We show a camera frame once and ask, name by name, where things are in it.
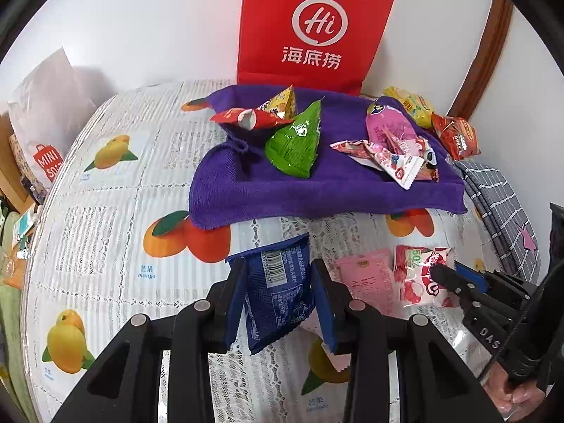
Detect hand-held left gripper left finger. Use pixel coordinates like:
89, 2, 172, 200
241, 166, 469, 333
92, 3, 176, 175
50, 258, 247, 423

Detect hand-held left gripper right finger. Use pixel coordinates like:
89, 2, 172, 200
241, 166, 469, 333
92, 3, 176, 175
311, 259, 503, 423

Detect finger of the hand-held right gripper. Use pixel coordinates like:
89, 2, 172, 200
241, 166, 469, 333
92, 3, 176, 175
428, 263, 483, 313
454, 261, 492, 294

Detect red white strawberry packet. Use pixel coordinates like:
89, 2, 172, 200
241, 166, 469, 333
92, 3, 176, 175
393, 245, 459, 309

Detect blue snack packet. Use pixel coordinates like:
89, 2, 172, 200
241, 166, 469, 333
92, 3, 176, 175
226, 233, 318, 355

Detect pink snack packet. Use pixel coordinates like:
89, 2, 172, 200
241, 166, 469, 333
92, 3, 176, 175
366, 96, 426, 151

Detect yellow triangular snack packet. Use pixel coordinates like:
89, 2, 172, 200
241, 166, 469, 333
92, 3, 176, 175
258, 85, 299, 121

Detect person's right hand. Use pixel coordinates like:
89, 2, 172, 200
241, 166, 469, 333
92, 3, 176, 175
482, 361, 551, 421

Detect flat pink packet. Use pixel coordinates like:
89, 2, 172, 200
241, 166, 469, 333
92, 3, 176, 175
334, 248, 397, 317

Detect grey checked cloth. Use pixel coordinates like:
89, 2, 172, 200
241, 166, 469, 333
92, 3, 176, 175
454, 159, 542, 283

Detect red white candy packet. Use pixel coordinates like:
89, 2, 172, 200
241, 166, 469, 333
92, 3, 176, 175
379, 154, 427, 190
414, 136, 441, 182
330, 139, 397, 166

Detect purple towel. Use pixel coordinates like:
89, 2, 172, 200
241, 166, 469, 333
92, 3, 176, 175
189, 85, 468, 231

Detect orange snack packet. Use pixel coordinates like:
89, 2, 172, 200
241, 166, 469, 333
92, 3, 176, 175
431, 112, 482, 161

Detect green triangular snack packet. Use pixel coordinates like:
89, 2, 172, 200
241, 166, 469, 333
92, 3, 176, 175
264, 99, 324, 180

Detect yellow chips packet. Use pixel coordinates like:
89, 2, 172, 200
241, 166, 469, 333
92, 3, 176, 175
381, 86, 435, 129

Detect red snack packet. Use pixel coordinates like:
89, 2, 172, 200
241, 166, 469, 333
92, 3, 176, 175
209, 106, 283, 132

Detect small orange packet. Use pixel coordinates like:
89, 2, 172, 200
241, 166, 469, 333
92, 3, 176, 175
4, 247, 29, 290

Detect teal card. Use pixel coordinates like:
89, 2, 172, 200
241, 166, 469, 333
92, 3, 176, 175
15, 209, 38, 241

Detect green cloth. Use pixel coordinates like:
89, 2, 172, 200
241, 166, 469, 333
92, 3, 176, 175
0, 211, 38, 423

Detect wooden furniture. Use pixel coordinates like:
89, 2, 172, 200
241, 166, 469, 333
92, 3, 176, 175
0, 115, 36, 212

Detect white shopping bag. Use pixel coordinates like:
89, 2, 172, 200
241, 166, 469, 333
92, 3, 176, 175
8, 46, 116, 186

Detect red paper bag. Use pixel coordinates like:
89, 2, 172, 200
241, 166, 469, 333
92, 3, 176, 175
237, 0, 399, 96

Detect brown wooden frame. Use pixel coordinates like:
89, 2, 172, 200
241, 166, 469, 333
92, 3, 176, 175
447, 0, 514, 119

